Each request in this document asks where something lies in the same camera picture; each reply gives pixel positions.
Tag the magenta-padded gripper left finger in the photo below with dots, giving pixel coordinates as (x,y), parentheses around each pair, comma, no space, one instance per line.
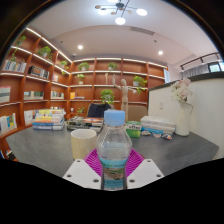
(80,173)

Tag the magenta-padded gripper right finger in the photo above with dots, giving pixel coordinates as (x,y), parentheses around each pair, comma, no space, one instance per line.
(146,173)

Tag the clear blue-capped water bottle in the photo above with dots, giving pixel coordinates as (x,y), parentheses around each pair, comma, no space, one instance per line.
(113,150)

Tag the cream ceramic cup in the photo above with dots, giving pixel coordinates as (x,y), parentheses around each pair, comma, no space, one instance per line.
(82,143)

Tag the small printed badge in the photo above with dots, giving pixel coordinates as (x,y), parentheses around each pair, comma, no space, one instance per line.
(156,135)
(145,133)
(167,136)

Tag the green tissue pack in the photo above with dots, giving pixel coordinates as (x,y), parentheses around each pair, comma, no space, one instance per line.
(133,129)

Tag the stack of dark books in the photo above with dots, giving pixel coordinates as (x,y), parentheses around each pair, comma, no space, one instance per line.
(85,124)

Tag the tan chair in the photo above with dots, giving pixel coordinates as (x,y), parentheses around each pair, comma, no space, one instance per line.
(138,113)

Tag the stack of colourful books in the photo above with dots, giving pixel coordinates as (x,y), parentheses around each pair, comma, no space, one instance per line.
(48,120)

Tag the white vase with flowers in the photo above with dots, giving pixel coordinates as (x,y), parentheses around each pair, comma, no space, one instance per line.
(183,121)

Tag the dark blue chair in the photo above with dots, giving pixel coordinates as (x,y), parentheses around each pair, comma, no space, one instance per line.
(97,110)

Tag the wooden shelf unit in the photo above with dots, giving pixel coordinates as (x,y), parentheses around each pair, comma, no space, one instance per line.
(96,78)

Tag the grey curtain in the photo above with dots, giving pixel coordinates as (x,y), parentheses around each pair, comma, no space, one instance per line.
(195,71)

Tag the round recessed ceiling light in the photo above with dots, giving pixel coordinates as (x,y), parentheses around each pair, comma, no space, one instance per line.
(80,47)
(160,52)

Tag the window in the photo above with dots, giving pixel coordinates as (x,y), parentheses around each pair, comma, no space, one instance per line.
(215,67)

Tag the ceiling air vent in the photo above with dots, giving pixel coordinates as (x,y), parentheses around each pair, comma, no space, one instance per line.
(142,30)

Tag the branched ceiling lamp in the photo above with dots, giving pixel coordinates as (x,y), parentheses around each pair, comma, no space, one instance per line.
(120,20)

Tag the white wall switch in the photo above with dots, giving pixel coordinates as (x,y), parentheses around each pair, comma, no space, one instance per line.
(161,105)

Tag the white blue wall sign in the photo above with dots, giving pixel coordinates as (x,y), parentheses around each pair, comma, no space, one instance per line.
(167,75)

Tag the black ceiling track rail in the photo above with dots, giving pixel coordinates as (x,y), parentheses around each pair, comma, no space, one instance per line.
(200,58)

